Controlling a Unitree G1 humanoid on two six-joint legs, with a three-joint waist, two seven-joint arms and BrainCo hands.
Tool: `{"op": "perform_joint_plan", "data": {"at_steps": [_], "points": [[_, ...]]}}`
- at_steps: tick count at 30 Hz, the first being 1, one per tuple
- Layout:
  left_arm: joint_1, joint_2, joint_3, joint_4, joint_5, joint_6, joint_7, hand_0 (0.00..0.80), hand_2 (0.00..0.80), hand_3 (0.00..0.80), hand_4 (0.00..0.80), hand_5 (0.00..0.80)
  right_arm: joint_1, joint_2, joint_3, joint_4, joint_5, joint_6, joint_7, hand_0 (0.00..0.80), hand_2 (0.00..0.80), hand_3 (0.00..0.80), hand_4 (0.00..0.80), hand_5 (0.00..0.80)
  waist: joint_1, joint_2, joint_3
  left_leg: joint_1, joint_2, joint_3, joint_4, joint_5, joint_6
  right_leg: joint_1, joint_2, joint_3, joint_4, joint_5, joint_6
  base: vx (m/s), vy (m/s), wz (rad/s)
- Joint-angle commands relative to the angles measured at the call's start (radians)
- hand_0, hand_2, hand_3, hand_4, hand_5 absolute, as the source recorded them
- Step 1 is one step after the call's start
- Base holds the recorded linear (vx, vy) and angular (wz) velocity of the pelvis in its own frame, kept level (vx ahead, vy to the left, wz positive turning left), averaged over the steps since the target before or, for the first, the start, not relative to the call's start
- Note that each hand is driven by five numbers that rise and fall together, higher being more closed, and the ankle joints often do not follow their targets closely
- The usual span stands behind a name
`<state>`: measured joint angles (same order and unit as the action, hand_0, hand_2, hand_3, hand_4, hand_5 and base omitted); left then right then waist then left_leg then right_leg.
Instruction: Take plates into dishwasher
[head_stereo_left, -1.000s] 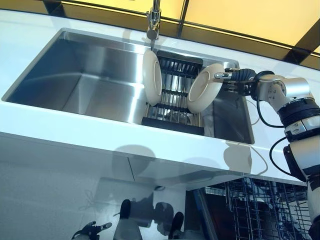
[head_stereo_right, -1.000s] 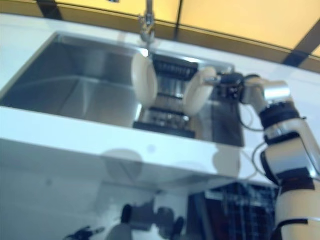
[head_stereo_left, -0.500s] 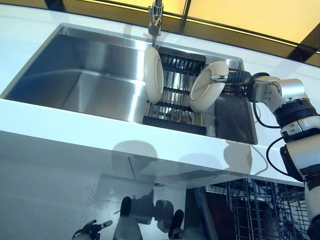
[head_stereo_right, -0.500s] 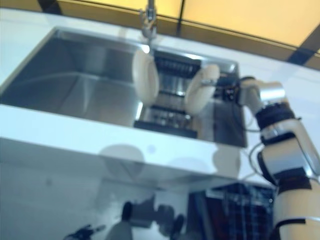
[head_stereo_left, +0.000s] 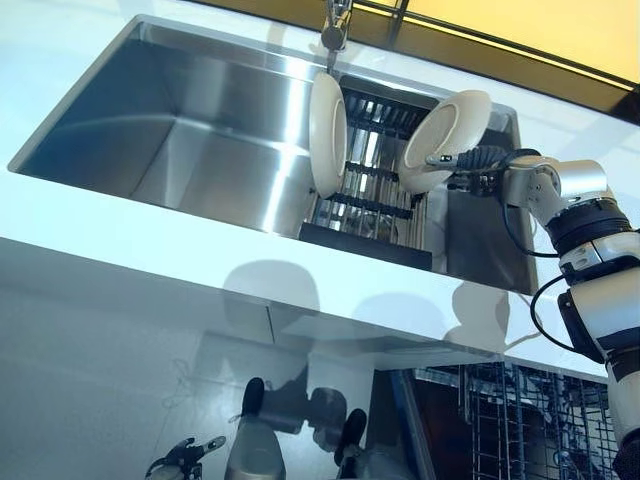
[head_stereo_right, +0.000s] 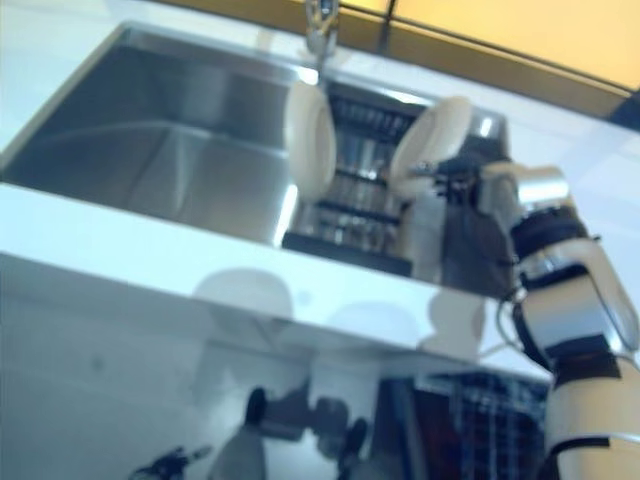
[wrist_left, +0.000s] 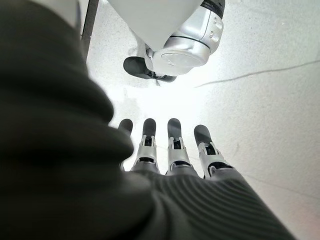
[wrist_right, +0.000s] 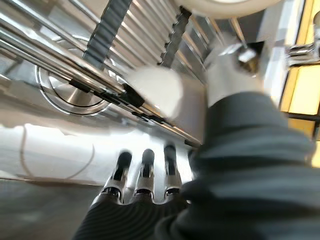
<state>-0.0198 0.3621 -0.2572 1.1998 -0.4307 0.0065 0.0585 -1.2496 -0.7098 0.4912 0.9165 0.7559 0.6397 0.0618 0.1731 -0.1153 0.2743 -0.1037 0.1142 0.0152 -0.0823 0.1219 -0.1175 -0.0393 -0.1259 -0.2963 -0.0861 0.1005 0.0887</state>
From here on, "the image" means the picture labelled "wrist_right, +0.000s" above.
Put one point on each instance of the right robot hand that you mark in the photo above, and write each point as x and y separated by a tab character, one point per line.
250	162

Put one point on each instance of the stainless steel sink basin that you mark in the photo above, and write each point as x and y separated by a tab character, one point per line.
20	100

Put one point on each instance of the cream ceramic plate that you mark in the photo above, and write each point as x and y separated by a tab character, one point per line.
225	8

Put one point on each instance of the round steel sink drain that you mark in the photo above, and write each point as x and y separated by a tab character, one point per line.
72	95

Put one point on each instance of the chrome pull-down kitchen faucet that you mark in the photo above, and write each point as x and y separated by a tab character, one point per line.
302	50

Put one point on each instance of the black steel roll-up rack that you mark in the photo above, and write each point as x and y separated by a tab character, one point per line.
140	32

